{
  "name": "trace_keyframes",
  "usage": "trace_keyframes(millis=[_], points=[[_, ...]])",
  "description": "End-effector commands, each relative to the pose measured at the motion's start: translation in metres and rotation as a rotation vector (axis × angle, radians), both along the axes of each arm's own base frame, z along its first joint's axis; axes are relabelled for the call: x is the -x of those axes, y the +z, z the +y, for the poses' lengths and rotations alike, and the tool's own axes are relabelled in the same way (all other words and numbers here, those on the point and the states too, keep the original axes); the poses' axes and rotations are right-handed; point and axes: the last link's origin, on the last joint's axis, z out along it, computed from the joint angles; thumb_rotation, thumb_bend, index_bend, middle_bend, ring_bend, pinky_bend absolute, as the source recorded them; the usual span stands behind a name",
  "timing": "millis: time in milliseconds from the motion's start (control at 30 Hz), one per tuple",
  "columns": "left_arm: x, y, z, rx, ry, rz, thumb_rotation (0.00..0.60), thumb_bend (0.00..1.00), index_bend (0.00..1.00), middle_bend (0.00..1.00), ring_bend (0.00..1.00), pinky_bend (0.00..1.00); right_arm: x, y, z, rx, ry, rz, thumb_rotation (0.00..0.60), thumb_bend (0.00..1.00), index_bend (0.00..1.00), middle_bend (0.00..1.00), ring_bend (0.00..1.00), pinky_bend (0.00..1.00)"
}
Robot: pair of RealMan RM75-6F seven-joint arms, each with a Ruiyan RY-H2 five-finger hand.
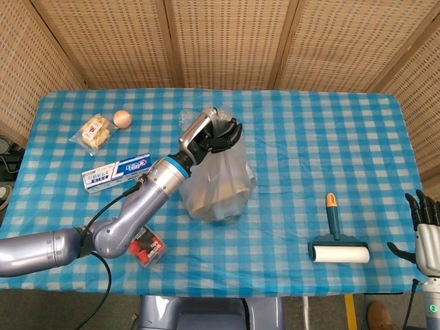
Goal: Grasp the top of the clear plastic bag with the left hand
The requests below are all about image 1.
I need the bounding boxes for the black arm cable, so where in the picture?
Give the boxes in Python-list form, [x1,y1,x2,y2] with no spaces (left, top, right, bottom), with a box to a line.
[80,175,147,330]
[401,278,424,330]

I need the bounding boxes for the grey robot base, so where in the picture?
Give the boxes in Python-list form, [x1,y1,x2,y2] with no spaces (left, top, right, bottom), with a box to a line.
[137,295,286,330]

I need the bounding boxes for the light blue carton box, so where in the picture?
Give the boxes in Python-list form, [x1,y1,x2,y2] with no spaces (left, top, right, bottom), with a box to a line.
[212,199,241,223]

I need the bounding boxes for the grey shoe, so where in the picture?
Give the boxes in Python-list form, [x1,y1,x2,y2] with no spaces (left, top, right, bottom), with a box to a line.
[0,184,14,211]

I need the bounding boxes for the teal lint roller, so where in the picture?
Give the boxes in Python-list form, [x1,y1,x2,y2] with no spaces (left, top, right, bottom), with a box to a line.
[307,192,371,265]

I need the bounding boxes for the pastries in clear wrapper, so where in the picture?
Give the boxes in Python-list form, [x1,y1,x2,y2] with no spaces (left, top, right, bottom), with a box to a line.
[69,113,120,157]

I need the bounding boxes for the translucent plastic bag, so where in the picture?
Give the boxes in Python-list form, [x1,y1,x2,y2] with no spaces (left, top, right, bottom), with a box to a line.
[178,104,258,226]

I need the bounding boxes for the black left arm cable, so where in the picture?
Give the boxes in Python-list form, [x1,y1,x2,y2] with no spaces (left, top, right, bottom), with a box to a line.
[80,175,147,330]

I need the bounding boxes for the white blue toothpaste box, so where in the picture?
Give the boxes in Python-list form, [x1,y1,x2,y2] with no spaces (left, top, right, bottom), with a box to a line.
[81,153,154,195]

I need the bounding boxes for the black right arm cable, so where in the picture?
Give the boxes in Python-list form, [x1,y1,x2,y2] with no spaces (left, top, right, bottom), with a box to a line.
[401,278,424,330]

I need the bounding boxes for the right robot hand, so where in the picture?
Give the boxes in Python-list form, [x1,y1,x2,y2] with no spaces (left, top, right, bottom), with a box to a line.
[386,189,440,278]

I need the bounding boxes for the woven bamboo folding screen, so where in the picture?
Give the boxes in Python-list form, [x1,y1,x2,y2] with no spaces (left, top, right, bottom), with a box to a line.
[0,0,440,190]

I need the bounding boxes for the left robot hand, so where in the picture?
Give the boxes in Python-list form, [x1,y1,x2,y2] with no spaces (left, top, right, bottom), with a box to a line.
[178,107,243,166]

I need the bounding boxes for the red black packaged item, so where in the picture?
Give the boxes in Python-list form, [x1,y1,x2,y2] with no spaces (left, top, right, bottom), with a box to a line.
[127,225,168,269]

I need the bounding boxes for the brown shoe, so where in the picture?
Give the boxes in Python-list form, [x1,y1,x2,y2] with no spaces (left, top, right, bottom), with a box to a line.
[367,300,396,330]

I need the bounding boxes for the blue white checkered tablecloth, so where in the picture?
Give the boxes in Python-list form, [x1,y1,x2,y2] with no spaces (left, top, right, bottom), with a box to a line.
[0,87,424,298]

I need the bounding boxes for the brown egg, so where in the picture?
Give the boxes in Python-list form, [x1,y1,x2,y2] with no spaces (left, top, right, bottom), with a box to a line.
[113,109,133,129]

